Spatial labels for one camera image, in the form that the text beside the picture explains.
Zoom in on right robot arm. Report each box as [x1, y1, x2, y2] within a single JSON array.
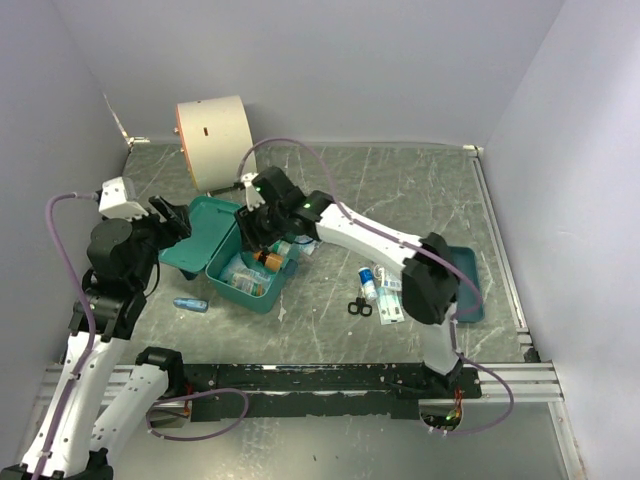
[[235, 167, 463, 398]]

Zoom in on brown bottle orange cap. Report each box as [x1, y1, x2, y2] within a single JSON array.
[[253, 250, 285, 272]]

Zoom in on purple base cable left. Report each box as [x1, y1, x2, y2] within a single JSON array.
[[147, 388, 251, 442]]

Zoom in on cream cylindrical cabinet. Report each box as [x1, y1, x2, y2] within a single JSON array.
[[175, 95, 257, 193]]

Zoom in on white blue plaster box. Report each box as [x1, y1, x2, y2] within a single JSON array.
[[373, 265, 402, 292]]

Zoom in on teal medicine kit box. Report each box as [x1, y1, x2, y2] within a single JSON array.
[[160, 196, 300, 314]]

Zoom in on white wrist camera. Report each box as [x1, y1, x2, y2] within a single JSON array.
[[98, 177, 149, 221], [240, 172, 265, 212]]

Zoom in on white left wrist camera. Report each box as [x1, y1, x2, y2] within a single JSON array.
[[98, 177, 149, 221]]

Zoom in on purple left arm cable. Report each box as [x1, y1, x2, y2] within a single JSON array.
[[29, 192, 106, 480]]

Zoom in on white disinfectant bottle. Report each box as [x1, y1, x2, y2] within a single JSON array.
[[270, 240, 291, 257]]

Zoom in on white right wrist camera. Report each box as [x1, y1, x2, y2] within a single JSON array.
[[240, 172, 265, 212]]

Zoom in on black scissors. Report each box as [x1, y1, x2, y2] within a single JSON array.
[[347, 287, 373, 318]]

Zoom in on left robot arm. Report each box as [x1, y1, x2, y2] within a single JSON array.
[[1, 196, 192, 479]]

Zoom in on blue transparent small bottle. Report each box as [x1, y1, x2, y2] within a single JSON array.
[[173, 298, 209, 313]]

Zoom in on blue cotton pad bag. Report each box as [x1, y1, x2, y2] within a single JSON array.
[[219, 254, 270, 293]]

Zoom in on teal divided tray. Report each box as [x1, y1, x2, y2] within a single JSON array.
[[450, 246, 485, 325]]

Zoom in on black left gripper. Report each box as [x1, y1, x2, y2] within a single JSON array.
[[115, 193, 192, 289]]

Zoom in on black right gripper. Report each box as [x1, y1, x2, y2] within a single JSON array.
[[234, 197, 288, 253]]

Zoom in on aluminium frame rail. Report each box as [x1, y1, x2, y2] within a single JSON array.
[[35, 363, 564, 407]]

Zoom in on metal corner bracket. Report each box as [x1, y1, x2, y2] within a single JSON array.
[[126, 136, 150, 149]]

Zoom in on green white bandage packet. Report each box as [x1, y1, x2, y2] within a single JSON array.
[[230, 273, 264, 297]]

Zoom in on black mounting base rail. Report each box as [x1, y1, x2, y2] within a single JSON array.
[[185, 363, 481, 422]]

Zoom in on clear gauze packet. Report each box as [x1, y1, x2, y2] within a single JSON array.
[[293, 236, 321, 256]]

